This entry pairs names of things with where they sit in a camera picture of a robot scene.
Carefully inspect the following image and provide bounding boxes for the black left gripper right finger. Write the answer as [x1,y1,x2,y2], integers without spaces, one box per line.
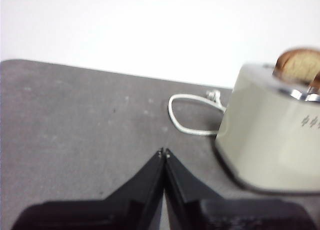
[164,148,319,230]

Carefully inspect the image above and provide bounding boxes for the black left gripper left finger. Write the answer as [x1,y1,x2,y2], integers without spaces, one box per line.
[11,147,165,230]

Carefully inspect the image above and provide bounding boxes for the beige toaster with chrome top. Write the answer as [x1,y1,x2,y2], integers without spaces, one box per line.
[214,62,320,196]

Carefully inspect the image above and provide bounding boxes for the round-topped toasted bread slice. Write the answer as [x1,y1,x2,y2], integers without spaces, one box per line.
[273,47,320,85]

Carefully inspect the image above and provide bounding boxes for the white power cable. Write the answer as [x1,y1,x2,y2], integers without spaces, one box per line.
[167,89,227,137]

